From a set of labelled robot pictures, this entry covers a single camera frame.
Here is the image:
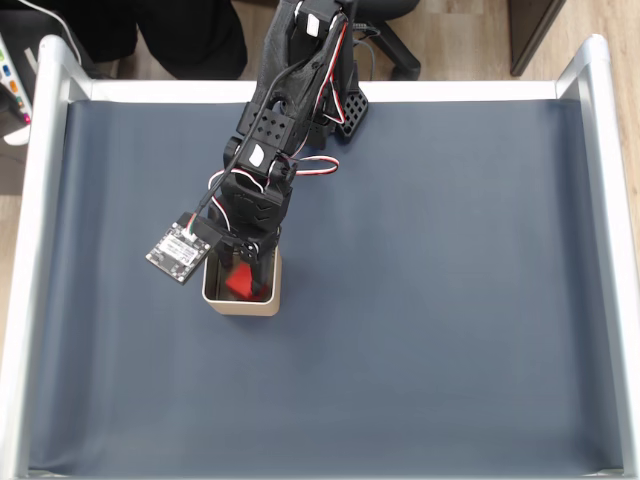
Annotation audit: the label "black camera cable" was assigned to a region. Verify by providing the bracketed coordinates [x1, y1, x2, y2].
[192, 62, 302, 219]

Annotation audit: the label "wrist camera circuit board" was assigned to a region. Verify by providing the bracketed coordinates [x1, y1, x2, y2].
[144, 212, 226, 287]

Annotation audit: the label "black office chair base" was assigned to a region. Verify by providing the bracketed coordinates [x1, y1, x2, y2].
[352, 0, 422, 81]

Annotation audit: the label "person's legs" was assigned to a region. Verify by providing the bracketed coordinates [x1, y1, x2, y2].
[64, 0, 250, 80]

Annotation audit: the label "white metal table frame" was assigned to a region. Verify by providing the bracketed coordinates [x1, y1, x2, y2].
[0, 33, 640, 480]

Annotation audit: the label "dark blue-grey mat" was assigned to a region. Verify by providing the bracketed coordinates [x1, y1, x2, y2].
[27, 97, 626, 476]

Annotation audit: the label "grey cable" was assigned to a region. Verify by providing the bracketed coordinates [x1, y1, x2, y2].
[354, 39, 378, 81]

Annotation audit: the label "white device with coloured buttons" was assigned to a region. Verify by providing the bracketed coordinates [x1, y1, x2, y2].
[0, 34, 35, 147]

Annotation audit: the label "red cube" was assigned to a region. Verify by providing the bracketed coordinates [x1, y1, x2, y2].
[224, 264, 269, 302]

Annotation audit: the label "square metal tin container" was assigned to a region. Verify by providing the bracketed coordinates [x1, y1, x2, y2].
[201, 247, 284, 318]

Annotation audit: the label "white red servo wire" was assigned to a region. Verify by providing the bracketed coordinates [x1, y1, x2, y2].
[206, 168, 266, 237]
[287, 155, 341, 178]

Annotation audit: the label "dark wooden cabinet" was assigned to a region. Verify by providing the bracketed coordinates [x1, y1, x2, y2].
[508, 0, 569, 77]

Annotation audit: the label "white cable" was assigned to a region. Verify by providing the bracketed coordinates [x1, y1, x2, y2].
[17, 0, 82, 66]

